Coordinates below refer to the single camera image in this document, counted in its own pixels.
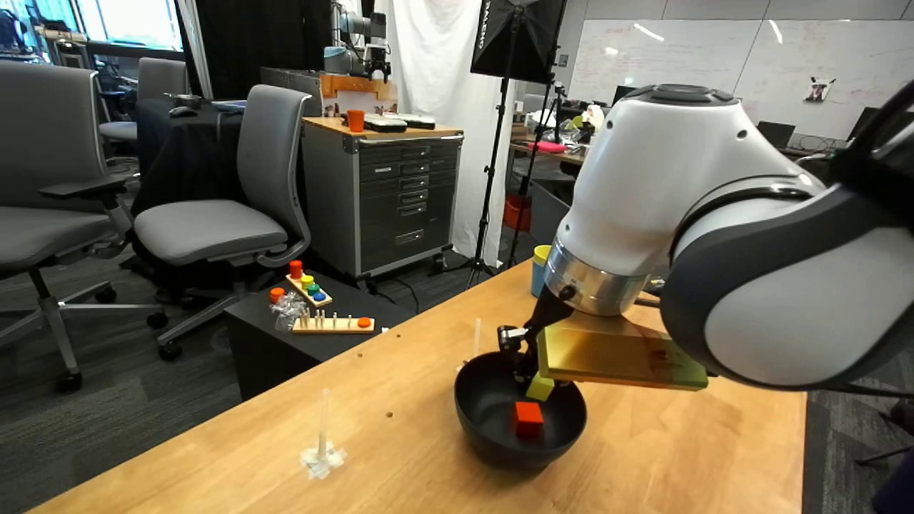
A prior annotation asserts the white curtain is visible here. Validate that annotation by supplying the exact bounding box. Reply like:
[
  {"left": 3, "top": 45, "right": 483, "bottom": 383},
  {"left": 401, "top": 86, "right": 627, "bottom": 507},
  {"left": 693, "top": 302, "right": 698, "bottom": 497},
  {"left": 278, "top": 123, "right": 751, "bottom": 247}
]
[{"left": 384, "top": 0, "right": 518, "bottom": 269}]

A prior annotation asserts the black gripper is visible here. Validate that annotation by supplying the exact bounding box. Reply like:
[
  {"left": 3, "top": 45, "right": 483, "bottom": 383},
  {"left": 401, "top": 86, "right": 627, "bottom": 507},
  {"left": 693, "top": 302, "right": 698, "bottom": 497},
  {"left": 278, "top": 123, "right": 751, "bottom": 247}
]
[{"left": 494, "top": 287, "right": 578, "bottom": 384}]

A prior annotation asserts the black light stand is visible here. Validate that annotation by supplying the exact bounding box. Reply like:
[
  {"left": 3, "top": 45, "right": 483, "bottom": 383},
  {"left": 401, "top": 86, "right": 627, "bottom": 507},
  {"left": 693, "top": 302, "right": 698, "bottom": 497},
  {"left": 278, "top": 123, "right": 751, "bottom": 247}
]
[{"left": 471, "top": 73, "right": 537, "bottom": 277}]

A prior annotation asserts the black draped cloth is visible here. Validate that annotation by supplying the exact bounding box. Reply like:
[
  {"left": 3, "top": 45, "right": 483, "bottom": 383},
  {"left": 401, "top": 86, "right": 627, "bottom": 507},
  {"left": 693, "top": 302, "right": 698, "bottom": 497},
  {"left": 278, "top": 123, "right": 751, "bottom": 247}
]
[{"left": 131, "top": 93, "right": 253, "bottom": 220}]

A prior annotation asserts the grey drawer cabinet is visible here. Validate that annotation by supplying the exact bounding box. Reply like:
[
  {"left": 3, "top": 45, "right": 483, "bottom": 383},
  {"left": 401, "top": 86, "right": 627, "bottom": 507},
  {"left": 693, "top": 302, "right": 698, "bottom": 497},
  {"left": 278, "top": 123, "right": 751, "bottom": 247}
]
[{"left": 301, "top": 113, "right": 466, "bottom": 282}]

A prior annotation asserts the blue plastic cup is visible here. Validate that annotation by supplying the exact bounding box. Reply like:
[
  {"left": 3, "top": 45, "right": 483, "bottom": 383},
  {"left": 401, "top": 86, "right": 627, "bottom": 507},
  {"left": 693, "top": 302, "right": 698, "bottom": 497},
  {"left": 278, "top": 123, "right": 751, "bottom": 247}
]
[{"left": 528, "top": 262, "right": 556, "bottom": 300}]

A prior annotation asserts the orange block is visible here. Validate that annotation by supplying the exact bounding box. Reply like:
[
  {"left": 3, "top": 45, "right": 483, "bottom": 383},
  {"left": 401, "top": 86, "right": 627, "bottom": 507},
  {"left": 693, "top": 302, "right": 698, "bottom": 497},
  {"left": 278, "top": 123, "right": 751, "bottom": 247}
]
[{"left": 513, "top": 399, "right": 550, "bottom": 439}]

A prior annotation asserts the black bowl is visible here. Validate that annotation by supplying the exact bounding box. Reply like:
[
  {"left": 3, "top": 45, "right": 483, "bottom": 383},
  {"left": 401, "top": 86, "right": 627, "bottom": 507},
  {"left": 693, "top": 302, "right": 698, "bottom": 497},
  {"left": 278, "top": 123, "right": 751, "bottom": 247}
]
[{"left": 453, "top": 352, "right": 591, "bottom": 474}]

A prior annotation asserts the yellow block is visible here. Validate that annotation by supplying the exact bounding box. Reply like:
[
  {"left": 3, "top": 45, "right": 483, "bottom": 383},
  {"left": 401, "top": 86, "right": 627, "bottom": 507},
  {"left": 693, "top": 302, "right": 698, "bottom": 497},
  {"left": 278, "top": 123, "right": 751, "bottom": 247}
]
[{"left": 524, "top": 370, "right": 557, "bottom": 406}]

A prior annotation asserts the black curtain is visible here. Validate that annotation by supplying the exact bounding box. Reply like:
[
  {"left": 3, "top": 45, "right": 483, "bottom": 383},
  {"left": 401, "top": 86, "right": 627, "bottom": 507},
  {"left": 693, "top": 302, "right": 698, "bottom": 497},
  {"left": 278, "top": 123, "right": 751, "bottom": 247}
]
[{"left": 194, "top": 0, "right": 338, "bottom": 103}]

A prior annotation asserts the flat black device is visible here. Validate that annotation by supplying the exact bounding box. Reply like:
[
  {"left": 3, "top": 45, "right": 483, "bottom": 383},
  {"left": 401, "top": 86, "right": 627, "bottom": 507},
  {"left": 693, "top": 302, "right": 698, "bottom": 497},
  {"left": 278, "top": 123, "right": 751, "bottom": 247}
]
[{"left": 367, "top": 112, "right": 440, "bottom": 130}]

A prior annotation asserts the colourful peg toy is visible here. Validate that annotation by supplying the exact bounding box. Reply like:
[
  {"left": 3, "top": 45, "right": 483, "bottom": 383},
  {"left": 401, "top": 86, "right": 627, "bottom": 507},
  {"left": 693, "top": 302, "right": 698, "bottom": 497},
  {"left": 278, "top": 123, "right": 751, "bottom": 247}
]
[{"left": 284, "top": 257, "right": 334, "bottom": 309}]

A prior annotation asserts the wooden toy board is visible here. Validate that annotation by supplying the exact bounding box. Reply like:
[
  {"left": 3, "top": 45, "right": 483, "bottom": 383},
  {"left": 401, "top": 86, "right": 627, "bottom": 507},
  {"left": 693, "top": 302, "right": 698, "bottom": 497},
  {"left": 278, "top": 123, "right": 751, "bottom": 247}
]
[{"left": 288, "top": 312, "right": 377, "bottom": 336}]

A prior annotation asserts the black softbox light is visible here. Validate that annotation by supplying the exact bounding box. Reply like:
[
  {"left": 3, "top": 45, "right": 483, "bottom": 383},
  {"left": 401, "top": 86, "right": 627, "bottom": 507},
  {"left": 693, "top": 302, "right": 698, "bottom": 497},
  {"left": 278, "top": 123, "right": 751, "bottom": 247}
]
[{"left": 468, "top": 0, "right": 568, "bottom": 86}]

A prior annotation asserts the cluttered wooden desk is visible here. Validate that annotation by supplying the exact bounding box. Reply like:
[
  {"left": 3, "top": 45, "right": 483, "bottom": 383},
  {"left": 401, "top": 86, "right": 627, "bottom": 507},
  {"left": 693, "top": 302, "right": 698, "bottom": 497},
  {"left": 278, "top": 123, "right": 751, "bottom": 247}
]
[{"left": 513, "top": 139, "right": 590, "bottom": 185}]

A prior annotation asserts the red bin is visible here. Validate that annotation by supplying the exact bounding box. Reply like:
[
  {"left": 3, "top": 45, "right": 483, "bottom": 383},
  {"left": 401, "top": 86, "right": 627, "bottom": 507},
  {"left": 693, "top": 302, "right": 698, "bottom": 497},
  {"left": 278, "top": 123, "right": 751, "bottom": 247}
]
[{"left": 500, "top": 193, "right": 537, "bottom": 236}]

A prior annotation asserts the grey office chair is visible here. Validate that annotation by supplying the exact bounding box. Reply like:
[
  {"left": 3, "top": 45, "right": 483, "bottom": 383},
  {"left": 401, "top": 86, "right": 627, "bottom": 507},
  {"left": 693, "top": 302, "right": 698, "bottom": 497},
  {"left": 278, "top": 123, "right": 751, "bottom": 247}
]
[
  {"left": 131, "top": 83, "right": 316, "bottom": 363},
  {"left": 97, "top": 53, "right": 191, "bottom": 149},
  {"left": 0, "top": 59, "right": 173, "bottom": 394}
]

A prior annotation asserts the olive green wrist camera box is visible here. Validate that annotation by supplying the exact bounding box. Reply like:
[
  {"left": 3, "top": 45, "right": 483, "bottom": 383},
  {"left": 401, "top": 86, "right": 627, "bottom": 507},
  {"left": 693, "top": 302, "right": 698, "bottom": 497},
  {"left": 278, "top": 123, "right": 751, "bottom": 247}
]
[{"left": 537, "top": 317, "right": 711, "bottom": 394}]

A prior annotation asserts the clear plastic bag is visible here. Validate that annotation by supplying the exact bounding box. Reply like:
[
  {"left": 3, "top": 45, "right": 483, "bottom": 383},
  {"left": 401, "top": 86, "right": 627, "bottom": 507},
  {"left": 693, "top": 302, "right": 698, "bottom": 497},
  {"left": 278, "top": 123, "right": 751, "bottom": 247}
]
[{"left": 268, "top": 290, "right": 310, "bottom": 330}]

